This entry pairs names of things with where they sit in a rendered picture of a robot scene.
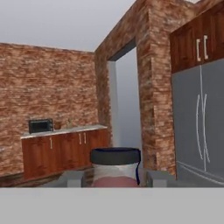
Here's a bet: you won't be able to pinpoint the grey double-door fridge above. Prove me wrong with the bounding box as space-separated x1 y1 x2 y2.
171 58 224 188

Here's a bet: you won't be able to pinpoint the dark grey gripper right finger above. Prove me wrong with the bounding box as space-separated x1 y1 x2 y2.
145 170 187 188

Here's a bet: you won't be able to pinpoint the brown wooden base cupboard run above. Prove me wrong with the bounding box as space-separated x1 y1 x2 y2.
20 124 110 180

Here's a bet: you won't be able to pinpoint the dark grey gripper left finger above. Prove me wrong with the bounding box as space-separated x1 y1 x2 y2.
39 170 86 188

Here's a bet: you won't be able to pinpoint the small pale green bottle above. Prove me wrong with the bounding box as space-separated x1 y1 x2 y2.
66 117 74 130

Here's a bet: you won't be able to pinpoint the brown wooden wall cupboards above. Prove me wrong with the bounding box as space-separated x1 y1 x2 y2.
169 1 224 74

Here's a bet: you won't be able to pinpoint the black-lidded jar with pink contents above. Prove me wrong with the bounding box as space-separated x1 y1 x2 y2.
89 147 142 188

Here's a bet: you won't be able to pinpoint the black toaster oven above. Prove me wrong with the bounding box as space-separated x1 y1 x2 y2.
28 118 54 135

